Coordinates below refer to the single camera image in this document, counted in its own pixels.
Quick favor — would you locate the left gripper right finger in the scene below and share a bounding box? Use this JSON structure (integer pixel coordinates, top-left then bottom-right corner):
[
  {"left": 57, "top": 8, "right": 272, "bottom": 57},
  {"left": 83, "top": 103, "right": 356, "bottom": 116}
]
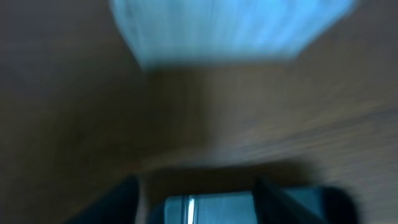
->
[{"left": 252, "top": 176, "right": 331, "bottom": 224}]

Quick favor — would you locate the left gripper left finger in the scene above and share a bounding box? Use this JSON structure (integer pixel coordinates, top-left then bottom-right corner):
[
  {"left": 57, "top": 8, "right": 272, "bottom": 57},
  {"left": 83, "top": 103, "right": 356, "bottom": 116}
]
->
[{"left": 64, "top": 175, "right": 141, "bottom": 224}]

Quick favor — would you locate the clear test tube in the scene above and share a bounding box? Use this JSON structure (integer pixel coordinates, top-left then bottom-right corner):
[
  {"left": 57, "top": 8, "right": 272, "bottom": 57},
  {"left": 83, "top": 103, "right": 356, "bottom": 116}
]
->
[{"left": 162, "top": 186, "right": 326, "bottom": 224}]

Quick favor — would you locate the white test tube rack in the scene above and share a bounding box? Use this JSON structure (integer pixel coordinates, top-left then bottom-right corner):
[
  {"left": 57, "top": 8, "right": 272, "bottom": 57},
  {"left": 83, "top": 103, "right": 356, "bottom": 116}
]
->
[{"left": 108, "top": 0, "right": 359, "bottom": 71}]

